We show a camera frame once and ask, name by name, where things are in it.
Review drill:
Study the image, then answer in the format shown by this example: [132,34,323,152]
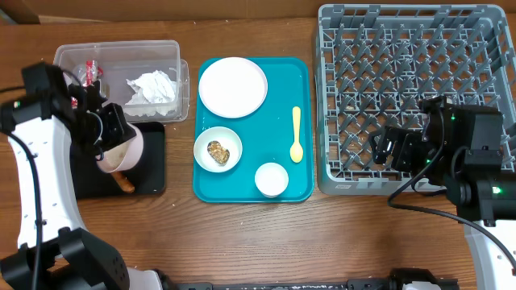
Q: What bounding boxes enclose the pink bowl with rice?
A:
[96,124,144,173]

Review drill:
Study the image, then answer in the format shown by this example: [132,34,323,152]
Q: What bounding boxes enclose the yellow plastic spoon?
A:
[289,106,303,164]

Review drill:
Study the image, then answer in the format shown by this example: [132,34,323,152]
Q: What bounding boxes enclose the black food waste tray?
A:
[70,122,166,200]

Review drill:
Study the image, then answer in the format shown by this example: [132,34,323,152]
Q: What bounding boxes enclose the orange carrot piece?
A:
[111,172,135,193]

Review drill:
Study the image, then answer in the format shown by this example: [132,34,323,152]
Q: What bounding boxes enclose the black rail at table edge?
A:
[158,268,460,290]

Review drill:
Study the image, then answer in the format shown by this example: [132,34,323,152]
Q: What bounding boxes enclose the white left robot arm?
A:
[1,62,173,289]

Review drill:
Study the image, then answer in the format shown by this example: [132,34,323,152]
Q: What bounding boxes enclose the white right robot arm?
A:
[368,96,515,289]

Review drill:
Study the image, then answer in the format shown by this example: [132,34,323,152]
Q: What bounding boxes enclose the white plastic cup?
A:
[255,163,289,198]

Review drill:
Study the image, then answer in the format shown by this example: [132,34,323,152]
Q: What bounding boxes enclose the clear plastic waste bin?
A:
[53,40,189,123]

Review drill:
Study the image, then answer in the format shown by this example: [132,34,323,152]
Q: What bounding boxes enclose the red snack wrapper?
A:
[73,60,106,111]

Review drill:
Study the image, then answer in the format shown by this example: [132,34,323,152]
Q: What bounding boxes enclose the teal plastic tray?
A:
[192,56,314,203]

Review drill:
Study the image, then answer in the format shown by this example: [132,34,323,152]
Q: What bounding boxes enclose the grey plastic dish rack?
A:
[314,4,515,195]

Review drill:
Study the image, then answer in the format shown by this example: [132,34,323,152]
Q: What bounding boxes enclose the white bowl with food scraps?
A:
[193,126,243,173]

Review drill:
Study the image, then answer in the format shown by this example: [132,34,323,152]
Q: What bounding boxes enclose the brown food scraps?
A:
[207,140,230,166]

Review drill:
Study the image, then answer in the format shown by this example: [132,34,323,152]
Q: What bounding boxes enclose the pink round plate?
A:
[198,57,268,118]

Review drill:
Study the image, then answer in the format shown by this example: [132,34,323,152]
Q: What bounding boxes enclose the white paper napkin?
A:
[123,70,178,117]

